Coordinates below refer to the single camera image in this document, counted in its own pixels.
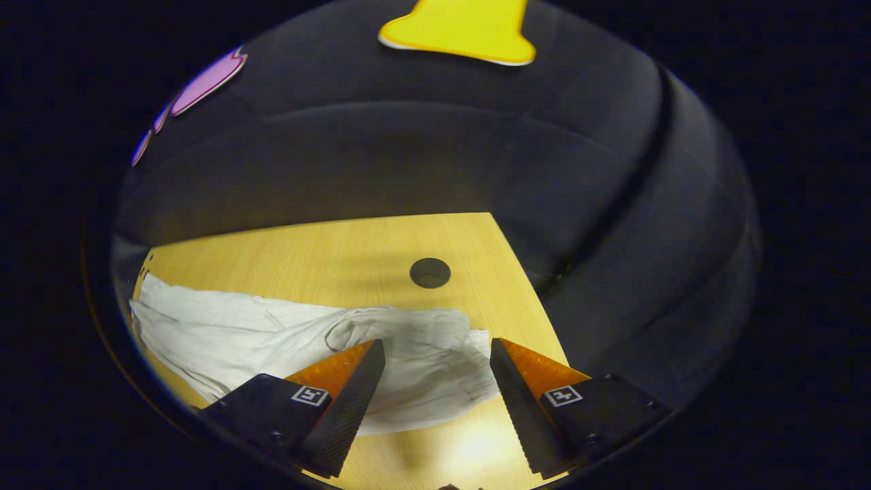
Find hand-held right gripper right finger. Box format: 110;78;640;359
489;338;674;477

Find white jeans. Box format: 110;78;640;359
129;274;501;436

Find black backdrop cloth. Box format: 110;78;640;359
112;0;761;409

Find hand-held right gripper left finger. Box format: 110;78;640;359
197;339;387;479

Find black table cable grommet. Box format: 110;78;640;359
410;258;452;289

